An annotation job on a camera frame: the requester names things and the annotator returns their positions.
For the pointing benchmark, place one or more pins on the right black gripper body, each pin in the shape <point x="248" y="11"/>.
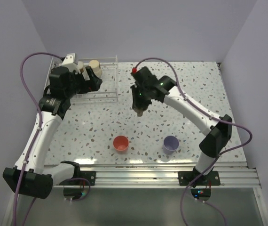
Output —
<point x="140" y="93"/>

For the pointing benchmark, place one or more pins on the aluminium rail frame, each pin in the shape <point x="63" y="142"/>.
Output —
<point x="151" y="195"/>

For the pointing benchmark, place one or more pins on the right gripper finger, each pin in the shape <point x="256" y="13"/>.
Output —
<point x="145" y="104"/>
<point x="135" y="103"/>

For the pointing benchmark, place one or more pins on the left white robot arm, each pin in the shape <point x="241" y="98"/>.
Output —
<point x="28" y="176"/>

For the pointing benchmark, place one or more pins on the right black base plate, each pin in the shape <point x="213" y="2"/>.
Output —
<point x="211" y="179"/>

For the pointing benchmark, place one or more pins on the small olive mug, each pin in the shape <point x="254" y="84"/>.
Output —
<point x="139" y="111"/>

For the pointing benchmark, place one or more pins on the steel cup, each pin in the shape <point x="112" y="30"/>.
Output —
<point x="81" y="68"/>

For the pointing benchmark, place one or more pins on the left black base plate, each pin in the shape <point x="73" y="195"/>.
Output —
<point x="89" y="176"/>

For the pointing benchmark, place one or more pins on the white wire dish rack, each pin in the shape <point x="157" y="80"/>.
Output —
<point x="108" y="91"/>

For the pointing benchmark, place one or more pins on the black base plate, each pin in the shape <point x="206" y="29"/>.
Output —
<point x="89" y="176"/>
<point x="211" y="179"/>

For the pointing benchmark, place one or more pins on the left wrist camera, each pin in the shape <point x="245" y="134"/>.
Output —
<point x="70" y="62"/>

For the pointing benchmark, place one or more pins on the red cup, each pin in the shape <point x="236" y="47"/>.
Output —
<point x="121" y="144"/>

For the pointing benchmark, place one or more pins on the beige tall cup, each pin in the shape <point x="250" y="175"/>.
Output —
<point x="96" y="67"/>

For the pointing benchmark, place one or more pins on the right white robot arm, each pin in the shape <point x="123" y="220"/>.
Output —
<point x="217" y="130"/>

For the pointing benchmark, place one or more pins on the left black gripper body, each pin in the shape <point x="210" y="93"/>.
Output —
<point x="80" y="85"/>

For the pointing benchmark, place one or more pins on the purple cup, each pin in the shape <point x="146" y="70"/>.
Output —
<point x="170" y="145"/>

